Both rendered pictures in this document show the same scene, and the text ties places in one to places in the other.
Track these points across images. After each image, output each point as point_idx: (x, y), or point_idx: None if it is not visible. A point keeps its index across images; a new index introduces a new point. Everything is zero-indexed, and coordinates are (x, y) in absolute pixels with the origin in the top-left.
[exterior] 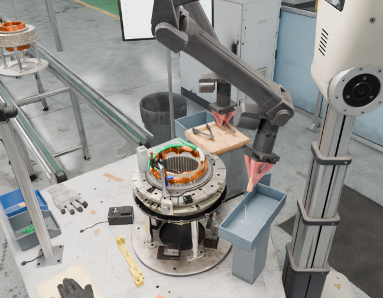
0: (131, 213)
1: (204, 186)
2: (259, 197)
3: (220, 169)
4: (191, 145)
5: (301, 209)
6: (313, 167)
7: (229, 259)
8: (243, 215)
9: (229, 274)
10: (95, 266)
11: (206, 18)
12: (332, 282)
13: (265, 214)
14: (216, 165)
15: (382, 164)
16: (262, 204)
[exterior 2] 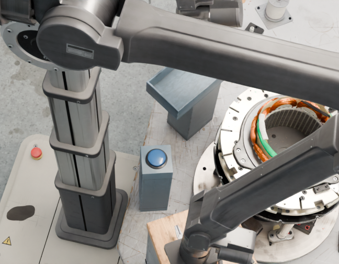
0: None
1: (259, 99)
2: (177, 107)
3: (229, 129)
4: (273, 152)
5: (104, 131)
6: (96, 90)
7: (208, 140)
8: (208, 81)
9: (215, 120)
10: None
11: (268, 163)
12: (11, 249)
13: (180, 76)
14: (233, 138)
15: None
16: (178, 94)
